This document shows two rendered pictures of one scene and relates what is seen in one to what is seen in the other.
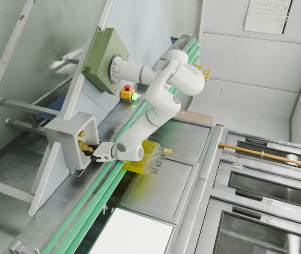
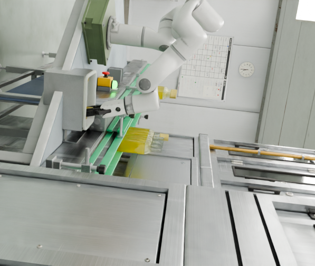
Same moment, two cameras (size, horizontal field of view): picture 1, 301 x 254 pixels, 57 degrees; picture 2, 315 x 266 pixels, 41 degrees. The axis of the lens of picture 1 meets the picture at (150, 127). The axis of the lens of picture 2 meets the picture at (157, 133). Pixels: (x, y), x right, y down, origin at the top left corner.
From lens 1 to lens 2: 95 cm
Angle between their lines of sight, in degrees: 25
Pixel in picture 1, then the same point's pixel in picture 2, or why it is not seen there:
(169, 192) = (175, 177)
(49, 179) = (52, 130)
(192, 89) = (215, 21)
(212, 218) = not seen: hidden behind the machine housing
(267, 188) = (275, 176)
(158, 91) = (189, 15)
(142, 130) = (169, 62)
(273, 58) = (215, 129)
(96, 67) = (99, 18)
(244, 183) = (250, 173)
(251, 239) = not seen: hidden behind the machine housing
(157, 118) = (185, 46)
